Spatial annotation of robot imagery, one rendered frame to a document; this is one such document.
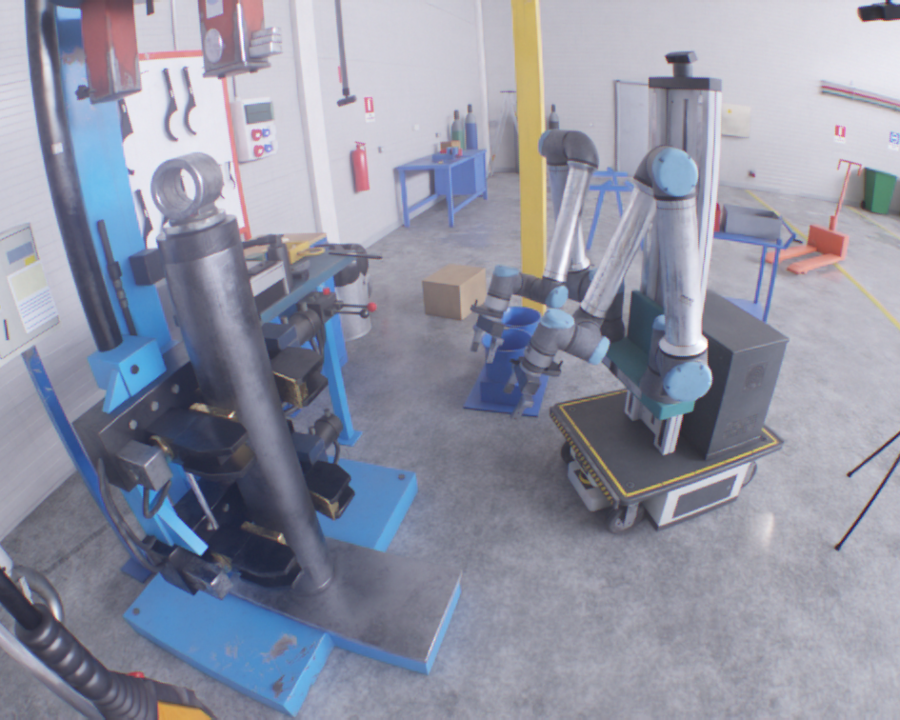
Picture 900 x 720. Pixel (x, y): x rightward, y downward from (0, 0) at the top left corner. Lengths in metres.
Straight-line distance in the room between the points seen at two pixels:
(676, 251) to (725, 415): 0.91
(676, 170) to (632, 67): 10.31
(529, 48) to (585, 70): 8.21
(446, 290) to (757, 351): 2.60
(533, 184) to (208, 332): 2.62
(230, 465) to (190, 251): 0.53
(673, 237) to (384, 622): 1.51
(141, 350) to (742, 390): 2.07
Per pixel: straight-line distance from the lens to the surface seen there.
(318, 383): 1.51
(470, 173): 8.00
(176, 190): 1.34
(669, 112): 1.92
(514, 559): 2.11
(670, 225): 1.36
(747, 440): 2.33
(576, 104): 11.59
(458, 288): 3.87
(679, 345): 1.49
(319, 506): 1.75
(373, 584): 1.90
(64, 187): 1.44
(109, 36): 1.38
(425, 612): 1.80
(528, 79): 3.40
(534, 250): 3.55
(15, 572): 0.65
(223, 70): 1.13
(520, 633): 1.92
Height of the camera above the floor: 1.67
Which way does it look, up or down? 29 degrees down
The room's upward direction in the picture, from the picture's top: 4 degrees counter-clockwise
